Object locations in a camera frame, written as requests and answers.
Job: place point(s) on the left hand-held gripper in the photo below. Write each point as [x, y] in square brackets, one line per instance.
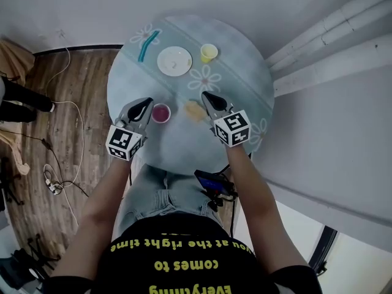
[124, 141]

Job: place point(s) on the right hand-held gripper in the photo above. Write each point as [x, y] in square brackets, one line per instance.
[232, 129]

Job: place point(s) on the tan bread piece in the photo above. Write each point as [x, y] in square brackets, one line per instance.
[194, 110]

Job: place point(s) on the red plastic cup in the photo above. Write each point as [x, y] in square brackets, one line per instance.
[161, 113]

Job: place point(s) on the yellow paper cup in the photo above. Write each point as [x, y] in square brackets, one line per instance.
[209, 52]

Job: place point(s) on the person's left forearm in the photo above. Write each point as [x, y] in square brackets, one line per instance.
[104, 191]

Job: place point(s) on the person's right forearm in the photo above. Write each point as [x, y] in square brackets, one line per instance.
[254, 194]

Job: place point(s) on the round table with light-blue cloth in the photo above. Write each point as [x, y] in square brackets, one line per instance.
[245, 81]

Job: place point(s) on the white round plate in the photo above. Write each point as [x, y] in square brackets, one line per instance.
[174, 61]

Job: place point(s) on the teal curved brush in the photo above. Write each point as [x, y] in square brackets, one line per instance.
[147, 46]

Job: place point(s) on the black device with blue screen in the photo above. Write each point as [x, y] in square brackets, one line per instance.
[214, 184]

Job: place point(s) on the person's grey jeans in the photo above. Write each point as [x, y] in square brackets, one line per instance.
[156, 194]

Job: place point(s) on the white power strip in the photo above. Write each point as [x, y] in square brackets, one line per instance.
[54, 188]

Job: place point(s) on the beige crumpled cloth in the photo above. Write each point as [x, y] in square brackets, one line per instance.
[15, 152]

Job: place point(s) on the beige cloth-covered furniture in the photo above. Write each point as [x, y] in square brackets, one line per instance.
[15, 58]

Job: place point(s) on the person's black printed shirt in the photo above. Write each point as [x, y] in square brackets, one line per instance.
[131, 271]

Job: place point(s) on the black tripod stand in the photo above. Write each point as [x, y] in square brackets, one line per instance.
[24, 262]

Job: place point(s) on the white wall socket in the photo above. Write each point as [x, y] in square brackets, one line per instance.
[62, 33]

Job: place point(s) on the thick white wall pipe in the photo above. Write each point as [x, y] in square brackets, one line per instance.
[337, 67]

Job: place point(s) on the thin white wall pipe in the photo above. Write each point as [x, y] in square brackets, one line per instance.
[337, 35]
[330, 23]

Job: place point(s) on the black window frame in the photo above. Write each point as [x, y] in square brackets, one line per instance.
[323, 250]

